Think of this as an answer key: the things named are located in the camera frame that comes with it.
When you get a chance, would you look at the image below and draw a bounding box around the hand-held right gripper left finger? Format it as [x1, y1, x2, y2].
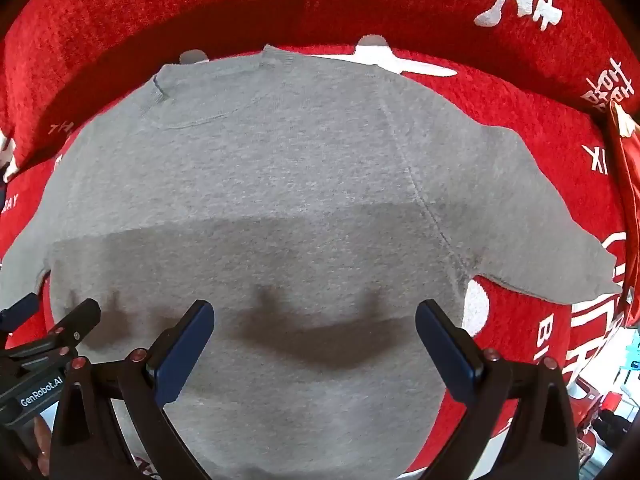
[50, 299, 216, 480]

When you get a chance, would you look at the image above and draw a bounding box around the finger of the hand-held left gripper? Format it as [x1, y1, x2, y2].
[0, 292, 41, 333]
[31, 298, 102, 361]

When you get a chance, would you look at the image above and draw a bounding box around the teal object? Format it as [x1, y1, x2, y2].
[620, 332, 640, 376]

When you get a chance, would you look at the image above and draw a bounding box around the red cloth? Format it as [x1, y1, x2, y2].
[606, 100, 640, 328]

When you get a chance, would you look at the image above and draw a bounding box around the grey sweater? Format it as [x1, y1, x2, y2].
[0, 44, 621, 480]

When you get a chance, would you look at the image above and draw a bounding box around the person's left hand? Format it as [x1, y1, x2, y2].
[20, 416, 54, 478]

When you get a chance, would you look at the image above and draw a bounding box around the red printed blanket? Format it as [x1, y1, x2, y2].
[0, 0, 640, 480]

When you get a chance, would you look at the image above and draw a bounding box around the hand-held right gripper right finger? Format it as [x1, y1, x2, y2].
[415, 298, 582, 480]

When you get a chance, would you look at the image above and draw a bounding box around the red box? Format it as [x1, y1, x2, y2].
[570, 377, 617, 433]

